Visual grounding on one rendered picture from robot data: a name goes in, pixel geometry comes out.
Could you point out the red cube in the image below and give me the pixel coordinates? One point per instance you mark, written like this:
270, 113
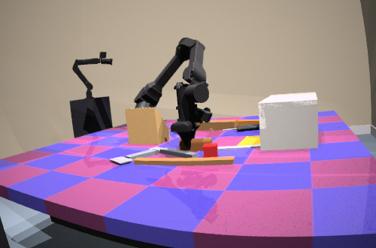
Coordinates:
210, 151

